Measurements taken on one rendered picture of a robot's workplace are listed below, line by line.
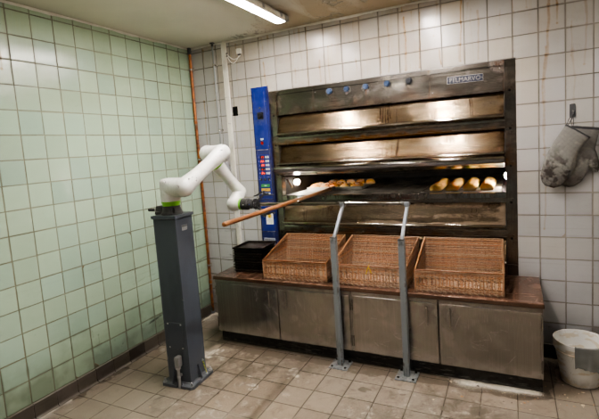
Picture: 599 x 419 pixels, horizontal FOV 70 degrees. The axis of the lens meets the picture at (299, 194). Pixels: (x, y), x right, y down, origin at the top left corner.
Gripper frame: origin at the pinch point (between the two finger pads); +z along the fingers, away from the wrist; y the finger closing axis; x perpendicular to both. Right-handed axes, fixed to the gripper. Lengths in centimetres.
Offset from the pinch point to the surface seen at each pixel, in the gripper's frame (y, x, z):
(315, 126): -57, -57, 15
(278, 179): -13, -59, -25
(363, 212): 16, -58, 52
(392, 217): 19, -56, 77
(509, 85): -73, -56, 162
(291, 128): -57, -57, -8
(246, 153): -38, -59, -56
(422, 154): -29, -55, 102
